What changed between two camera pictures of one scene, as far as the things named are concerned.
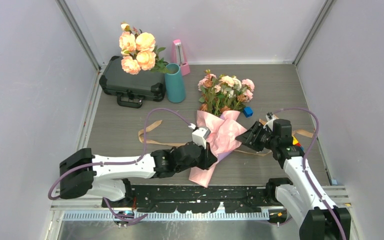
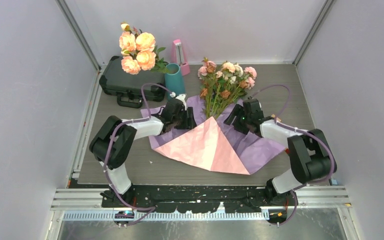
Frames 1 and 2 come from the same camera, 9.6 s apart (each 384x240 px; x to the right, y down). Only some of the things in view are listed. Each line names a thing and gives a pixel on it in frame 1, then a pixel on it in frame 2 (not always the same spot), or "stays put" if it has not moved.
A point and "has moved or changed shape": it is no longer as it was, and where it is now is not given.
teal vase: x=175 y=83 stays put
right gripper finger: x=256 y=137 → x=237 y=110
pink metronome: x=178 y=56 stays put
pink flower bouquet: x=222 y=98 has moved or changed shape
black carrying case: x=132 y=89 stays put
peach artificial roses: x=139 y=51 stays put
